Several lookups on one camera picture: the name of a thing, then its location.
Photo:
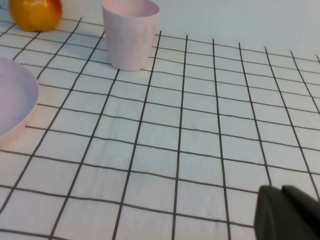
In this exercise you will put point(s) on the yellow orange toy pear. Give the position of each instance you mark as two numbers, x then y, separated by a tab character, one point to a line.
35	15

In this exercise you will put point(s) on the white black-grid tablecloth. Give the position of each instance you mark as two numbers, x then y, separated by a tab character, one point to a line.
175	125

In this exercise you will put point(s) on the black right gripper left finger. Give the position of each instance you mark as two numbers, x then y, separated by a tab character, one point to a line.
268	215

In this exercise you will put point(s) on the pale pink plastic cup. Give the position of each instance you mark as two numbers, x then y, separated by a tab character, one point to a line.
130	37

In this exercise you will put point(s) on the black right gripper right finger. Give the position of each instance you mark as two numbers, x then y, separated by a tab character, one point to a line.
301	215

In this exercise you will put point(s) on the pale pink plastic plate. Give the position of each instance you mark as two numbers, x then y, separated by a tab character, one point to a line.
12	100

